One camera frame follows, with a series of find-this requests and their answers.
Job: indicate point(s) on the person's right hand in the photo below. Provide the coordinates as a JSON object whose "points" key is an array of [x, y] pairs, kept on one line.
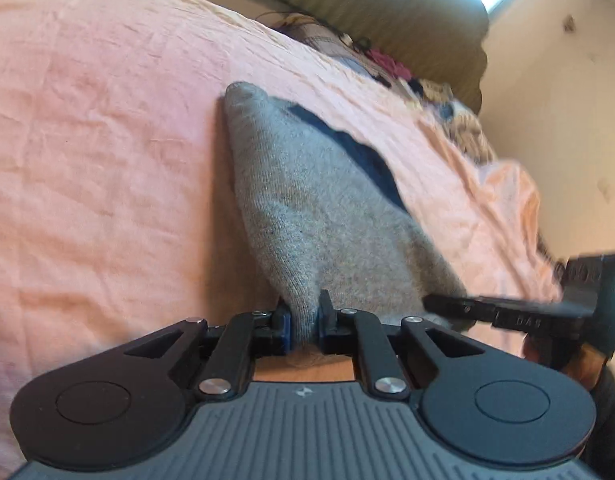
{"points": [[590, 362]]}

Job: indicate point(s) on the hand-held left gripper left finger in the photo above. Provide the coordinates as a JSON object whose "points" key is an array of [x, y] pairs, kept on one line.
{"points": [[285, 329]]}

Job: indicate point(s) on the magenta cloth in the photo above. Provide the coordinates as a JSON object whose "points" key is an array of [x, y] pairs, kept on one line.
{"points": [[387, 62]]}

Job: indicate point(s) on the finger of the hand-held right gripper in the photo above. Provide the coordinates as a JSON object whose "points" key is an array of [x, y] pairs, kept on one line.
{"points": [[457, 307]]}

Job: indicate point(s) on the striped olive pillow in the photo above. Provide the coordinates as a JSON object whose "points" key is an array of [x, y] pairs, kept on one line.
{"points": [[397, 5]]}

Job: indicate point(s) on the grey sweater navy sleeves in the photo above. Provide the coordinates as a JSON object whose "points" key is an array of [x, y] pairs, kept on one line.
{"points": [[327, 220]]}

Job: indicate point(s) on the pink bed sheet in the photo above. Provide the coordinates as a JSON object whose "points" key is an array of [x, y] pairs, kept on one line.
{"points": [[112, 160]]}

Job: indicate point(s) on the grey striped pillow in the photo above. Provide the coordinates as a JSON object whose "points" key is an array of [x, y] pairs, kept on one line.
{"points": [[320, 35]]}

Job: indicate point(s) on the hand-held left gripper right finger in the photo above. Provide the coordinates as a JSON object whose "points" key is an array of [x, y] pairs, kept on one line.
{"points": [[321, 325]]}

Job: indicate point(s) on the pile of patterned clothes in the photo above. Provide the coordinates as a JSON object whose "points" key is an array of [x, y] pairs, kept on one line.
{"points": [[457, 115]]}

